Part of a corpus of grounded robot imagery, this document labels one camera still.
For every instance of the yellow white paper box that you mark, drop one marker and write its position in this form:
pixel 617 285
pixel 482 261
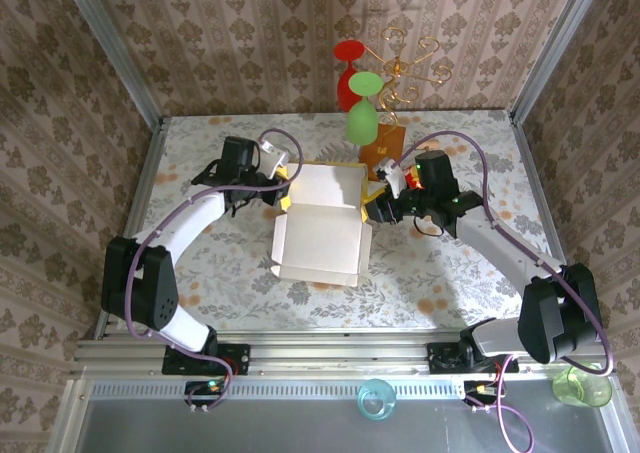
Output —
pixel 320 243

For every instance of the red snack packet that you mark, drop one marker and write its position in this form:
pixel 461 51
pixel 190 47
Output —
pixel 412 177

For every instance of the small wooden mallet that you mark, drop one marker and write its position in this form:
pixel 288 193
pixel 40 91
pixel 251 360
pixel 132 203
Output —
pixel 426 148

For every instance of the brown wooden board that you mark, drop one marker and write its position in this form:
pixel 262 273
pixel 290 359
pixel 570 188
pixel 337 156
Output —
pixel 385 145

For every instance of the green plastic wine glass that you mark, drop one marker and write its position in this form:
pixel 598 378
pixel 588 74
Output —
pixel 361 120

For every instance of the red plastic wine glass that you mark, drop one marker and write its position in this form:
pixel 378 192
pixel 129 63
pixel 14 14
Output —
pixel 345 90

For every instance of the floral patterned table mat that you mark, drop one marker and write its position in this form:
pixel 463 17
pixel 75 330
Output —
pixel 240 303

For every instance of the blue plastic cup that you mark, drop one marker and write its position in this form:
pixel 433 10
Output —
pixel 376 398

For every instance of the left controller board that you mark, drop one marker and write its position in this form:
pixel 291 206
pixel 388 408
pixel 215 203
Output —
pixel 207 387

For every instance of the controller board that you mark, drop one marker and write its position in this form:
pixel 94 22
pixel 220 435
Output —
pixel 207 387
pixel 480 389

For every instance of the right controller board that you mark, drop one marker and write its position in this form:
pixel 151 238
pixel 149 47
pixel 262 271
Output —
pixel 480 389

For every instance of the grey metal shelf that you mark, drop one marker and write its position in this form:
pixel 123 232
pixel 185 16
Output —
pixel 300 428

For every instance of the green plastic cup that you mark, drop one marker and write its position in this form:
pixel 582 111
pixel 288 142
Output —
pixel 582 388

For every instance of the aluminium table edge rail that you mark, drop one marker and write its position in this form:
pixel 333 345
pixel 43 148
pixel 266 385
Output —
pixel 152 145
pixel 531 173

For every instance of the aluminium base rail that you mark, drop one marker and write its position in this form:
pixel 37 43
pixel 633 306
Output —
pixel 340 355

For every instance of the aluminium frame post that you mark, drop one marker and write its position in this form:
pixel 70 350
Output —
pixel 112 48
pixel 555 48

